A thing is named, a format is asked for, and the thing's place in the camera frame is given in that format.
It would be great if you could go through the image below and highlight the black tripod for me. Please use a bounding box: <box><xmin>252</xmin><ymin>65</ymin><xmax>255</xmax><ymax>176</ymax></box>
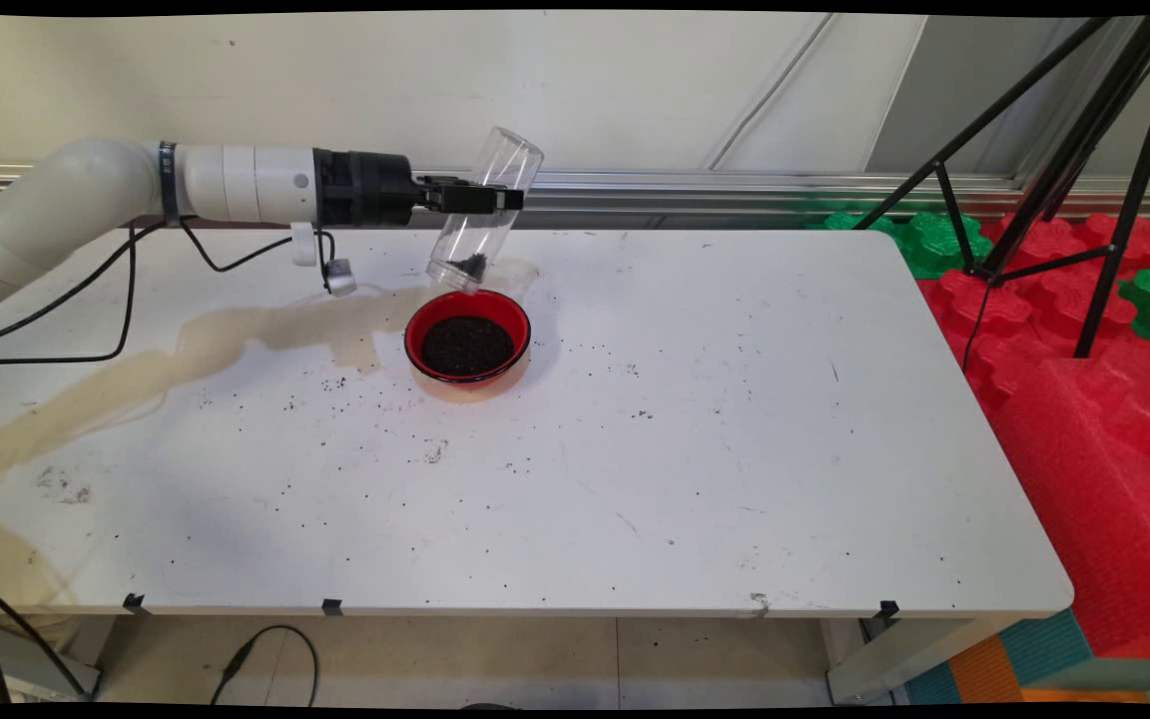
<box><xmin>853</xmin><ymin>14</ymin><xmax>1150</xmax><ymax>360</ymax></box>

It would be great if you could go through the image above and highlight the black floor cable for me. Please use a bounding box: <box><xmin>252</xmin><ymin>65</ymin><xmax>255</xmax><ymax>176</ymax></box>
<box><xmin>210</xmin><ymin>625</ymin><xmax>319</xmax><ymax>706</ymax></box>

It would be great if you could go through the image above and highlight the black seeds pile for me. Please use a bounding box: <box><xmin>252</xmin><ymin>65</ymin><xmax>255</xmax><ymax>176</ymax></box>
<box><xmin>420</xmin><ymin>316</ymin><xmax>516</xmax><ymax>378</ymax></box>

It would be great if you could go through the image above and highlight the thin black tripod cable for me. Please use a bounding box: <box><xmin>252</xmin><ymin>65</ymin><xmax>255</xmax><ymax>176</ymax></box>
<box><xmin>960</xmin><ymin>280</ymin><xmax>995</xmax><ymax>375</ymax></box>

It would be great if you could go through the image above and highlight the black cable strap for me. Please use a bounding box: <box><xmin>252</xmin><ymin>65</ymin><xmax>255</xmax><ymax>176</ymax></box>
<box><xmin>159</xmin><ymin>142</ymin><xmax>181</xmax><ymax>224</ymax></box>

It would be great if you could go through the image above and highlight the red bowl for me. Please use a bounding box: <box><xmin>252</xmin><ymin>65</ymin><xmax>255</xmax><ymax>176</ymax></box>
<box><xmin>404</xmin><ymin>289</ymin><xmax>533</xmax><ymax>387</ymax></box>

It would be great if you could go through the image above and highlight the grey table leg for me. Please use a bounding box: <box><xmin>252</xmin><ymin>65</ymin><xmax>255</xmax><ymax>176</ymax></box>
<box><xmin>0</xmin><ymin>617</ymin><xmax>102</xmax><ymax>702</ymax></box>
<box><xmin>828</xmin><ymin>617</ymin><xmax>997</xmax><ymax>705</ymax></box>

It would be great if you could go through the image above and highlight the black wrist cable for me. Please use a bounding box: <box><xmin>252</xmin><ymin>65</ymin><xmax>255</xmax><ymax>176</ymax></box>
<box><xmin>0</xmin><ymin>220</ymin><xmax>294</xmax><ymax>365</ymax></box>
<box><xmin>0</xmin><ymin>222</ymin><xmax>167</xmax><ymax>353</ymax></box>

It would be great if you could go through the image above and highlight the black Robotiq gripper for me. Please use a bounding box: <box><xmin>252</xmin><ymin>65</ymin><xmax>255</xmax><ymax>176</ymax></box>
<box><xmin>313</xmin><ymin>148</ymin><xmax>526</xmax><ymax>229</ymax></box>

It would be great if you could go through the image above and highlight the red foam puzzle mat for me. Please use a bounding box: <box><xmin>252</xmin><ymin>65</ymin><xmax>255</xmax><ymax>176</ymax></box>
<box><xmin>917</xmin><ymin>212</ymin><xmax>1150</xmax><ymax>415</ymax></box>

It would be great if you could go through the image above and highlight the white wall cable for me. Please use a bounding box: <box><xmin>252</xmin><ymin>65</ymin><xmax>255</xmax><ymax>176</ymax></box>
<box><xmin>708</xmin><ymin>14</ymin><xmax>836</xmax><ymax>171</ymax></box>

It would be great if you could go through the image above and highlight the orange foam mat tile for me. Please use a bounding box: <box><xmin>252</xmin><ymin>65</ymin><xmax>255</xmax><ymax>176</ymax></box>
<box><xmin>947</xmin><ymin>633</ymin><xmax>1027</xmax><ymax>706</ymax></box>

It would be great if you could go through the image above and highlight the teal foam mat tile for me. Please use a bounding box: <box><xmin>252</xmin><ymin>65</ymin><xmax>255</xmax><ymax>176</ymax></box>
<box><xmin>906</xmin><ymin>607</ymin><xmax>1095</xmax><ymax>706</ymax></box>

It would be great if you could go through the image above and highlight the aluminium rail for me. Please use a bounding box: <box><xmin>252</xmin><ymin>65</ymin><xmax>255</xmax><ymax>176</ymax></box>
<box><xmin>0</xmin><ymin>163</ymin><xmax>1150</xmax><ymax>229</ymax></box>

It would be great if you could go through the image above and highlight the clear plastic jar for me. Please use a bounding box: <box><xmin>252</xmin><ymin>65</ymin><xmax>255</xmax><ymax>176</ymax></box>
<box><xmin>425</xmin><ymin>127</ymin><xmax>544</xmax><ymax>296</ymax></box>

